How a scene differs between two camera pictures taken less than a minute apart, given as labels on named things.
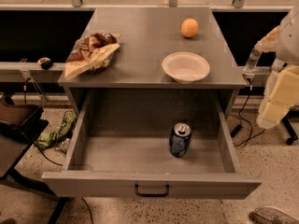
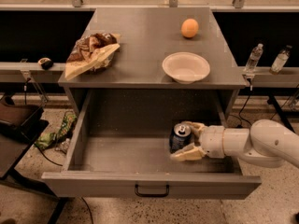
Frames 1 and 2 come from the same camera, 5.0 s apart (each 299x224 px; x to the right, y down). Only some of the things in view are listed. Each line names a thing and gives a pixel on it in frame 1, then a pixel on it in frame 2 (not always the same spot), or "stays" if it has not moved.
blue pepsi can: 179,139 stays
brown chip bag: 92,52 stays
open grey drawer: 121,147 stays
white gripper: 288,45 -> 212,141
